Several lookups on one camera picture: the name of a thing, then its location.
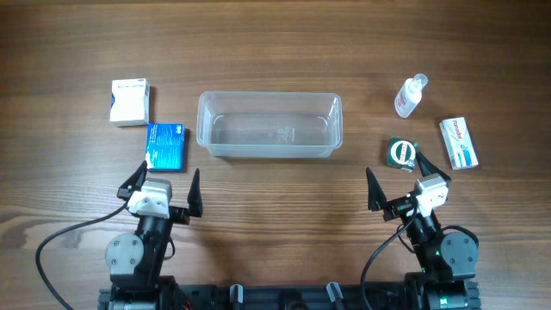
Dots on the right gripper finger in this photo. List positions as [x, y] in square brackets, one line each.
[427, 168]
[376, 197]

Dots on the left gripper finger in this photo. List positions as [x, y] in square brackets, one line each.
[136, 180]
[194, 197]

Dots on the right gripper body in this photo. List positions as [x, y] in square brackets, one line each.
[397, 207]

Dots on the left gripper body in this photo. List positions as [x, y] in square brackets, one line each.
[179, 213]

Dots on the blue medicine box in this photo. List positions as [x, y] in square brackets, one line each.
[165, 146]

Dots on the white medicine box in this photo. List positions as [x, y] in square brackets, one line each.
[130, 102]

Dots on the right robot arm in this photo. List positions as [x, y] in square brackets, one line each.
[447, 255]

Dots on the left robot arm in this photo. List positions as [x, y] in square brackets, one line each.
[135, 259]

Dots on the clear plastic container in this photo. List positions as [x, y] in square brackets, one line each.
[262, 124]

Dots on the green round-label packet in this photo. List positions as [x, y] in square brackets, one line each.
[401, 154]

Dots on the white Panadol box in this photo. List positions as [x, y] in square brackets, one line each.
[458, 143]

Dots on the white dropper bottle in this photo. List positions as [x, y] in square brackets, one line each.
[410, 95]

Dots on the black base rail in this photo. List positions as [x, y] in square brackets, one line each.
[380, 295]

